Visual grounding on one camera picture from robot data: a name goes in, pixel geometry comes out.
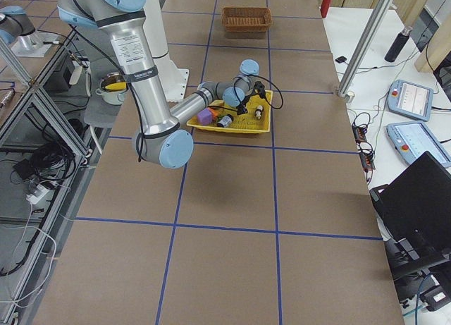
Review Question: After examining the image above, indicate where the black laptop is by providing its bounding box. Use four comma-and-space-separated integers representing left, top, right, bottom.
370, 152, 450, 281

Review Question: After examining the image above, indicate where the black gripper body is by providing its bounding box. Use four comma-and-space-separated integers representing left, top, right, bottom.
236, 98, 249, 114

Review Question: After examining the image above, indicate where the orange toy piece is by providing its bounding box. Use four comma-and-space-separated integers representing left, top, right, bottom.
207, 107, 219, 119

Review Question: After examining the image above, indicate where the purple cube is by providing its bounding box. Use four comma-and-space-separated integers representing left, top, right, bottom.
197, 108, 214, 125

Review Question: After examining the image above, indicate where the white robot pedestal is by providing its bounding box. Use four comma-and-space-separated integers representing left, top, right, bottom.
143, 0, 190, 102

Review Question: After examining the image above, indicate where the red bottle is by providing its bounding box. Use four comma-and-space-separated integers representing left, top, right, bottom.
320, 0, 332, 18

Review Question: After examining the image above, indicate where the black water bottle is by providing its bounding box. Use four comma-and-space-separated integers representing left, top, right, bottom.
384, 26, 412, 63

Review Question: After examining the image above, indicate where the lower teach pendant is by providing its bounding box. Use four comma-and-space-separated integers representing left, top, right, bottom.
386, 121, 450, 168

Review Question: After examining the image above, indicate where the white pot with corn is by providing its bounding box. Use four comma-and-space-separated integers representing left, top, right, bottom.
95, 72, 128, 106

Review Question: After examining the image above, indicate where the teach pendant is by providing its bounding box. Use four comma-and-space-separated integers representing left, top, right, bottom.
386, 121, 450, 168
386, 80, 434, 121

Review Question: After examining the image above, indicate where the yellow plastic basket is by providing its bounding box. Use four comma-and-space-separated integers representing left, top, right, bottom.
187, 90, 273, 134

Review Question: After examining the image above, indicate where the black camera cable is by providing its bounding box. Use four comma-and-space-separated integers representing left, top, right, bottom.
207, 74, 285, 115

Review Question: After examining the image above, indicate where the upper teach pendant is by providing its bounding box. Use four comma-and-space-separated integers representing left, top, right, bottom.
386, 80, 434, 121

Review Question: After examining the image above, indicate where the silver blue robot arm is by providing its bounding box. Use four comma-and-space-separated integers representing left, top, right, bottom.
1, 6, 50, 58
58, 0, 259, 168

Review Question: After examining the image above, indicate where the black orange power strip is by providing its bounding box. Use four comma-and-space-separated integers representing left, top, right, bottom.
352, 123, 375, 173

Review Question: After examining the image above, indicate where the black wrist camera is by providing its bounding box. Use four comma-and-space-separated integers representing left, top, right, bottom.
254, 81, 266, 99

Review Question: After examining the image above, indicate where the brown wicker basket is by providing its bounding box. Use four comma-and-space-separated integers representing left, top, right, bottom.
221, 6, 273, 32

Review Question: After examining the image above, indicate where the small black device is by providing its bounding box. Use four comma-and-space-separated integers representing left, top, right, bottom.
335, 56, 347, 63

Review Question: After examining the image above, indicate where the aluminium frame post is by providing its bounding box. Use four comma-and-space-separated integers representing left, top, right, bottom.
337, 0, 393, 104

